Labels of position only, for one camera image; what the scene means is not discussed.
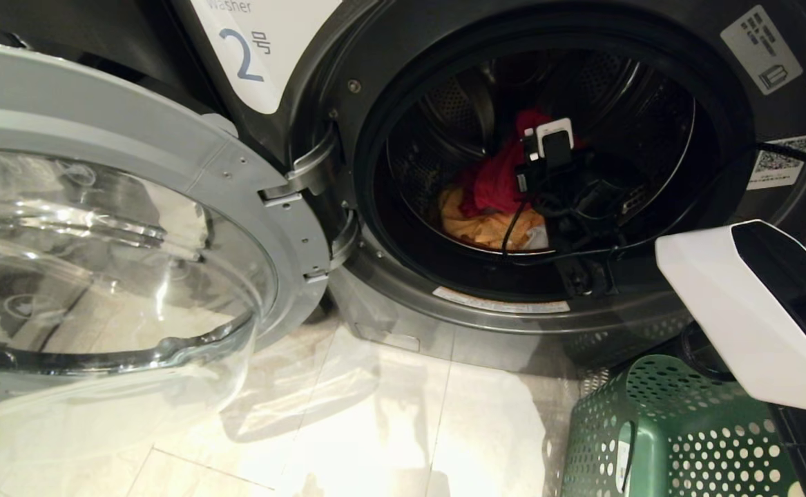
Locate silver glass washer door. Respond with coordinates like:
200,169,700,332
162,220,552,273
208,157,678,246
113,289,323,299
0,38,332,442

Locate orange cloth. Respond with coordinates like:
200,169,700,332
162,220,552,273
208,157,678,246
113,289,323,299
439,186,548,251

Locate black cable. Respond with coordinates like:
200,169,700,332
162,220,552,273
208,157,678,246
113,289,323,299
501,141,806,267

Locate grey square sticker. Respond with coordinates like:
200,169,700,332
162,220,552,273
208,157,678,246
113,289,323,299
720,5,805,97

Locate white code sticker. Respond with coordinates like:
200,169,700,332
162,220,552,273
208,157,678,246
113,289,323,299
746,134,806,191

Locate white paper sign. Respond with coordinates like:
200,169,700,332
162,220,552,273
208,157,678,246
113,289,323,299
189,0,343,115

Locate green perforated laundry basket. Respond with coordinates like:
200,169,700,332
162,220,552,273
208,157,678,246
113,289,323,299
560,354,803,497

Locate white long warning sticker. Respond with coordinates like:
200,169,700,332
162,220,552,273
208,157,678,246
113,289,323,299
432,286,572,315

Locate steel washer drum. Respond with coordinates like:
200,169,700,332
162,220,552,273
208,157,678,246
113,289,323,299
383,47,699,269

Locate red cloth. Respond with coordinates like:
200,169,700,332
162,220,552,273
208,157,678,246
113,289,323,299
457,108,557,218

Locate dark grey washing machine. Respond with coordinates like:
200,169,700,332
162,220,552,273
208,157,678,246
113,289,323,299
168,0,806,379

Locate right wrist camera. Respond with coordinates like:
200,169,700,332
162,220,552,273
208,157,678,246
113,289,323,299
517,117,577,195

